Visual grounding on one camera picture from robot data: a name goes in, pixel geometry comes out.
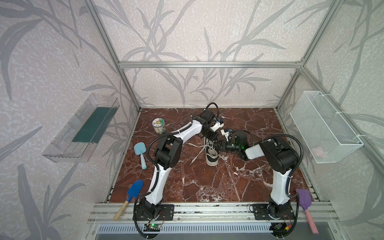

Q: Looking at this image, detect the black white canvas sneaker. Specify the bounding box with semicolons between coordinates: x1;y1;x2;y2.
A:
204;138;219;167

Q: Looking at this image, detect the white shoelace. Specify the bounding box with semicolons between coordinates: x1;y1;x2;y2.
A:
185;137;220;166

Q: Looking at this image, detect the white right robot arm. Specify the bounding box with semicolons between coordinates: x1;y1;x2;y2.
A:
213;131;304;220

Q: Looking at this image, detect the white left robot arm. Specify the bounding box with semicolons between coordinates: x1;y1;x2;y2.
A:
133;102;223;221

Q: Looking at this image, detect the light blue toy shovel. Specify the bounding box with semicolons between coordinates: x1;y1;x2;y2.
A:
134;142;147;170

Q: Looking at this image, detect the pink object in basket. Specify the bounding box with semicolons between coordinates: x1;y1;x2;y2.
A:
311;147;326;158

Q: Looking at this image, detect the purple pink toy shovel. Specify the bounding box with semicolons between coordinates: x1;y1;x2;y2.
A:
296;189;319;235

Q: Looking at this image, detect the blue toy spatula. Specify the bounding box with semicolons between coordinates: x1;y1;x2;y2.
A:
114;180;143;221

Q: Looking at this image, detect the green circuit board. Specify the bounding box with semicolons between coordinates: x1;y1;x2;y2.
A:
143;223;163;232

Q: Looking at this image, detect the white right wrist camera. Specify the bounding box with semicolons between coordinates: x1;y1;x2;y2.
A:
221;129;233;142

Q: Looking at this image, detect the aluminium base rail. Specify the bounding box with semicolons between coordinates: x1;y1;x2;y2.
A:
87;202;339;224

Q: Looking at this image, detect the white wire mesh basket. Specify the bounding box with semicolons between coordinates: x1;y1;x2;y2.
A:
290;91;364;164

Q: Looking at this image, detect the aluminium horizontal frame bar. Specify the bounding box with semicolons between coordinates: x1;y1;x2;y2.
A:
119;61;301;69

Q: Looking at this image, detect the clear plastic wall tray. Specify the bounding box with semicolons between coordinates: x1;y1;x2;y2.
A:
42;94;120;163

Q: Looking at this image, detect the aluminium frame post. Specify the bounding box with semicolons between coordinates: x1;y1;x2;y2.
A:
275;0;344;110

